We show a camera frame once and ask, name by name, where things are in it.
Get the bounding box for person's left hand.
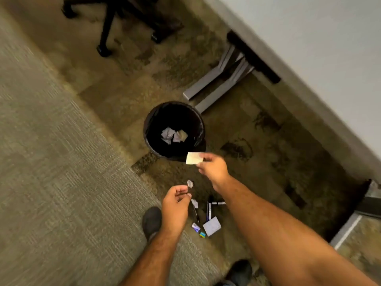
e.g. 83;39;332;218
160;185;192;236

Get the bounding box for person's right hand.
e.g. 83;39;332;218
196;152;231;193

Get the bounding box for cream paper scrap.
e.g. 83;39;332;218
185;151;206;165

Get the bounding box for lined white notepad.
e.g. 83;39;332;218
202;216;222;237

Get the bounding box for orange bin with black liner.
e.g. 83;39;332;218
143;101;206;162

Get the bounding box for person's left forearm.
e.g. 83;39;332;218
119;228;185;286

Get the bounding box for person's right forearm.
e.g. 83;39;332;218
213;175;379;286

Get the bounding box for person's black left shoe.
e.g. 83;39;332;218
142;206;163;242

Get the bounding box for person's black shoe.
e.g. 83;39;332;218
216;259;254;286
142;206;163;242

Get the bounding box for person's black right shoe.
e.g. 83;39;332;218
216;259;254;286

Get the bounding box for grey desk leg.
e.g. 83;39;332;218
195;58;255;114
182;44;246;102
329;179;381;251

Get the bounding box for black office chair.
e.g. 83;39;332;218
61;0;184;58

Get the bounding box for black desk bracket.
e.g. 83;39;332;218
227;30;282;84

